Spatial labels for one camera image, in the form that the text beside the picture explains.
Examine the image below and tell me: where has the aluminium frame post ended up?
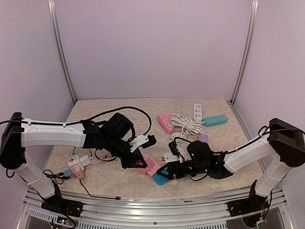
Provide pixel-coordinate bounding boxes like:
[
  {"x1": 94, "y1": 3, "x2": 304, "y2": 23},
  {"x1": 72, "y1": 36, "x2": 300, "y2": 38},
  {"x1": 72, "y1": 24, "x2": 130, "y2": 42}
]
[
  {"x1": 230, "y1": 0, "x2": 259, "y2": 106},
  {"x1": 48, "y1": 0, "x2": 78, "y2": 105}
]

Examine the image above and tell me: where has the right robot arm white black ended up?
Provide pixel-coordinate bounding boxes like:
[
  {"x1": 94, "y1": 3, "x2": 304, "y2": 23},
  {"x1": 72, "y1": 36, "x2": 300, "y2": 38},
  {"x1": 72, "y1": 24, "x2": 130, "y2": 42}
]
[{"x1": 157, "y1": 118, "x2": 305, "y2": 212}]

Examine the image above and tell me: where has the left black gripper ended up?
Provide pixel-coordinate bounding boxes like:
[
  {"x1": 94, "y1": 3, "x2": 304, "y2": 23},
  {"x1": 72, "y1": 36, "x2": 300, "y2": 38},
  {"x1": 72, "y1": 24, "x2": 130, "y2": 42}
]
[{"x1": 104, "y1": 134, "x2": 148, "y2": 169}]

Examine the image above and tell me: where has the white cube socket adapter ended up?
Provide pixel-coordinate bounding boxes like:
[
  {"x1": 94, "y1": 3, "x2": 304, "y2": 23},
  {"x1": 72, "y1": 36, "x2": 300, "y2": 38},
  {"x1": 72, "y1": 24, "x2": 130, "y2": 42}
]
[{"x1": 68, "y1": 154, "x2": 80, "y2": 170}]

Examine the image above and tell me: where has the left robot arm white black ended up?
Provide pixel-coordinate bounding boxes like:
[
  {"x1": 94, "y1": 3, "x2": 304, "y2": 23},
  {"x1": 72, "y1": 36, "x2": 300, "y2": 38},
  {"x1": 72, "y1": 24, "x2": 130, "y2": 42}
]
[{"x1": 0, "y1": 108, "x2": 157, "y2": 212}]

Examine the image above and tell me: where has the pink socket adapter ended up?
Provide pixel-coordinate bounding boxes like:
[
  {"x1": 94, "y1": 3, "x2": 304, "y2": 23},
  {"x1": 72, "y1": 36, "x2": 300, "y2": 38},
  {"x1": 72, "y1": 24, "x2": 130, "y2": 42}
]
[{"x1": 136, "y1": 156, "x2": 162, "y2": 177}]

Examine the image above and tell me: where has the teal power strip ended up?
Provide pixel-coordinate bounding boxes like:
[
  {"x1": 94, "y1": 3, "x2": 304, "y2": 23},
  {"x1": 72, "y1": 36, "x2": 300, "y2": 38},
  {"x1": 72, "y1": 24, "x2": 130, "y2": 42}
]
[{"x1": 203, "y1": 114, "x2": 228, "y2": 127}]

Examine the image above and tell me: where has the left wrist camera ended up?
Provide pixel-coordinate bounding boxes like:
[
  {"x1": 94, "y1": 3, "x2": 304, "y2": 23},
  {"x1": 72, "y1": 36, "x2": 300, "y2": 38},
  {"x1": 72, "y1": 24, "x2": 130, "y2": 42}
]
[{"x1": 130, "y1": 135, "x2": 157, "y2": 152}]

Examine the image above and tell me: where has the thin white usb cable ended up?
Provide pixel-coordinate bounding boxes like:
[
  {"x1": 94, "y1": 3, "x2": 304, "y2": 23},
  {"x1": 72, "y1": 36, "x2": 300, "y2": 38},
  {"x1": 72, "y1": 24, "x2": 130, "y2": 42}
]
[{"x1": 91, "y1": 154, "x2": 117, "y2": 163}]

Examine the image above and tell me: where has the black usb cable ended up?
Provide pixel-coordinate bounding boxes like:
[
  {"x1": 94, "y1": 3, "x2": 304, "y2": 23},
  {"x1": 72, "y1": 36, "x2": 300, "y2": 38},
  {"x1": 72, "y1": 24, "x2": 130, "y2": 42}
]
[{"x1": 42, "y1": 146, "x2": 122, "y2": 201}]

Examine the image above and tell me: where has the pink charger plug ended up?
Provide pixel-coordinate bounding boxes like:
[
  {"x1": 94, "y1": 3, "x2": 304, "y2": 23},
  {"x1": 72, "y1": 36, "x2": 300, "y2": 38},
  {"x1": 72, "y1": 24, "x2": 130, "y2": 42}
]
[{"x1": 72, "y1": 165, "x2": 84, "y2": 179}]

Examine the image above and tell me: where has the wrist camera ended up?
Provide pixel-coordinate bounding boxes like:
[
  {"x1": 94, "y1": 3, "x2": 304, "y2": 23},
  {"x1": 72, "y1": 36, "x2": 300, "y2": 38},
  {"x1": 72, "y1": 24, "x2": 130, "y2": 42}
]
[
  {"x1": 130, "y1": 135, "x2": 157, "y2": 152},
  {"x1": 168, "y1": 141, "x2": 185, "y2": 163}
]

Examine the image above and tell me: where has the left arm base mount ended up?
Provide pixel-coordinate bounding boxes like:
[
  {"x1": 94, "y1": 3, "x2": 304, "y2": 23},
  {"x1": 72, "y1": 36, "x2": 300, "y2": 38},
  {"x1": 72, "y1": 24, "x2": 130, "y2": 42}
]
[{"x1": 41, "y1": 181, "x2": 83, "y2": 218}]

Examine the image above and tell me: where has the white coiled power cord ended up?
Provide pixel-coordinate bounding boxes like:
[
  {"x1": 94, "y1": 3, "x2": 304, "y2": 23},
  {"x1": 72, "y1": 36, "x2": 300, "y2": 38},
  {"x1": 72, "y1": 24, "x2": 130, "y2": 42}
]
[{"x1": 168, "y1": 113, "x2": 205, "y2": 144}]

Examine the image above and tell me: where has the white power strip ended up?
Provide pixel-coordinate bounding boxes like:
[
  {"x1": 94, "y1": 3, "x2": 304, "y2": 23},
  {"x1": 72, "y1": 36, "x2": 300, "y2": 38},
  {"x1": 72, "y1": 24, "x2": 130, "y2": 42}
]
[{"x1": 193, "y1": 104, "x2": 203, "y2": 123}]

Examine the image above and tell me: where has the left aluminium frame post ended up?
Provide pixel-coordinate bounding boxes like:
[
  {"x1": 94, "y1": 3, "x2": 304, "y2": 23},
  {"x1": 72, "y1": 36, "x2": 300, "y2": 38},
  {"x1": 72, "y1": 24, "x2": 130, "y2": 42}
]
[{"x1": 48, "y1": 0, "x2": 78, "y2": 105}]

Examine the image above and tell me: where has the right aluminium frame post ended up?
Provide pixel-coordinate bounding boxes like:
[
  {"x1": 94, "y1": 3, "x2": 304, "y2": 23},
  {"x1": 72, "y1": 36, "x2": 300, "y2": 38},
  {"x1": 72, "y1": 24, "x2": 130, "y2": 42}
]
[{"x1": 230, "y1": 0, "x2": 259, "y2": 106}]

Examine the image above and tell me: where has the white usb charger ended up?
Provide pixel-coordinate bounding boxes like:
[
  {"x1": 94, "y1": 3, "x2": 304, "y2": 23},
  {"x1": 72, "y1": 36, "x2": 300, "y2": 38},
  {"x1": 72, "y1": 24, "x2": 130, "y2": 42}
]
[{"x1": 80, "y1": 155, "x2": 92, "y2": 167}]

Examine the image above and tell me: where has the pink triangular socket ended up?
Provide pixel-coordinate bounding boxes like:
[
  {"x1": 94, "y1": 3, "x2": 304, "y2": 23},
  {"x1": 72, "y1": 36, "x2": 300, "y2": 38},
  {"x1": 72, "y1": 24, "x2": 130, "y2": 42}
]
[{"x1": 157, "y1": 113, "x2": 178, "y2": 135}]

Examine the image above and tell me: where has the purple power strip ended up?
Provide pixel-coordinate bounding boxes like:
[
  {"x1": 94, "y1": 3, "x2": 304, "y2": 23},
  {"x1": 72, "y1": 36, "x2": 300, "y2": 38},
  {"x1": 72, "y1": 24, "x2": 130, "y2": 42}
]
[{"x1": 198, "y1": 135, "x2": 209, "y2": 144}]

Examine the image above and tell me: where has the small white plug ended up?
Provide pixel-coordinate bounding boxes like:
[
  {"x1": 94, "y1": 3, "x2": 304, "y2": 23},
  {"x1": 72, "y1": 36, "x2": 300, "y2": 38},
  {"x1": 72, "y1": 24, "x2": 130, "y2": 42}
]
[{"x1": 161, "y1": 153, "x2": 180, "y2": 164}]

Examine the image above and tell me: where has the blue plug adapter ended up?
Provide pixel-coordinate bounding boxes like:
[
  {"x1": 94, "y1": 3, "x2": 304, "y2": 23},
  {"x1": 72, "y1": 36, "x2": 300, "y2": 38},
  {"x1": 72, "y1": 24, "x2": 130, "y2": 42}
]
[{"x1": 152, "y1": 173, "x2": 169, "y2": 186}]

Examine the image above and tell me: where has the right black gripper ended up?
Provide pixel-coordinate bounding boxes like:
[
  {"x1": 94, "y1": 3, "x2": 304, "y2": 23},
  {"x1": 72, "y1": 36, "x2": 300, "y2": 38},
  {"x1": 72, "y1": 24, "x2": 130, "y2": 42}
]
[{"x1": 157, "y1": 160, "x2": 208, "y2": 180}]

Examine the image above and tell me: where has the front aluminium rail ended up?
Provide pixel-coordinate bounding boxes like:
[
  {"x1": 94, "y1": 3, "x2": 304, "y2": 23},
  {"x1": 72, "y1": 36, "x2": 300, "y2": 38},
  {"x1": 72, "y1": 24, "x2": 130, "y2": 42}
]
[{"x1": 16, "y1": 188, "x2": 296, "y2": 229}]

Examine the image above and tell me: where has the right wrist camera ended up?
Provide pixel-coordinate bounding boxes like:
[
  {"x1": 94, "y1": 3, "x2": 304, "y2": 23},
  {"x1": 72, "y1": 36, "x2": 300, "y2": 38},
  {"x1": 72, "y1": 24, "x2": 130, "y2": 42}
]
[{"x1": 168, "y1": 141, "x2": 185, "y2": 163}]

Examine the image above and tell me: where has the light blue charger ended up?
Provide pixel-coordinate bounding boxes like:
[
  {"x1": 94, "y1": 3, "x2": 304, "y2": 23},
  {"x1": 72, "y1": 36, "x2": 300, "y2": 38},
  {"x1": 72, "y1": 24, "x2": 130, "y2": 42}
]
[{"x1": 61, "y1": 167, "x2": 73, "y2": 177}]

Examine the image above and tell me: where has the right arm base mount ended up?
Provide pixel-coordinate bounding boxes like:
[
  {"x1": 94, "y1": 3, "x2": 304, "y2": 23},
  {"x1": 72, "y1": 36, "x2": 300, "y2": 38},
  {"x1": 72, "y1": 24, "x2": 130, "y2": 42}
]
[{"x1": 227, "y1": 180, "x2": 269, "y2": 217}]

